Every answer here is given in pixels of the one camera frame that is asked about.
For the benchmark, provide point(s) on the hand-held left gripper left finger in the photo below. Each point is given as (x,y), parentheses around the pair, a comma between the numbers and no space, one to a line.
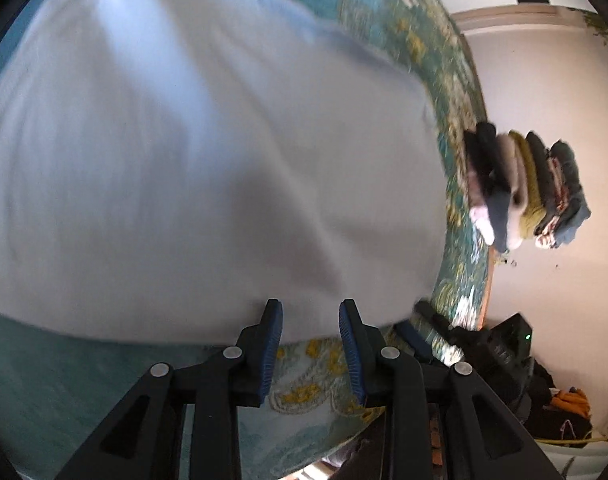
(270,355)

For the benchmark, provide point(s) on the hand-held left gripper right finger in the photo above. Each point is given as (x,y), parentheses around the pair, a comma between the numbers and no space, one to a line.
(351,355)

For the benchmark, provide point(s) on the stack of folded clothes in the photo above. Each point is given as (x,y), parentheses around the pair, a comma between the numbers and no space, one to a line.
(528,190)

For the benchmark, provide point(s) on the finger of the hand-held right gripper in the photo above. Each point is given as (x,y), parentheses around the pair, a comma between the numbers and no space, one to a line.
(433,320)
(413,341)

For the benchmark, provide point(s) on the orange cloth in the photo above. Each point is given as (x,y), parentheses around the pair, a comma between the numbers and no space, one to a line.
(572,401)

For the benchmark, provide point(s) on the light blue garment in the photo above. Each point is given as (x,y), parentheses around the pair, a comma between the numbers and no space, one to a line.
(184,160)

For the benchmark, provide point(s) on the teal floral blanket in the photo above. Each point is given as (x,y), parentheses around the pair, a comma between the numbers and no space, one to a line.
(448,110)

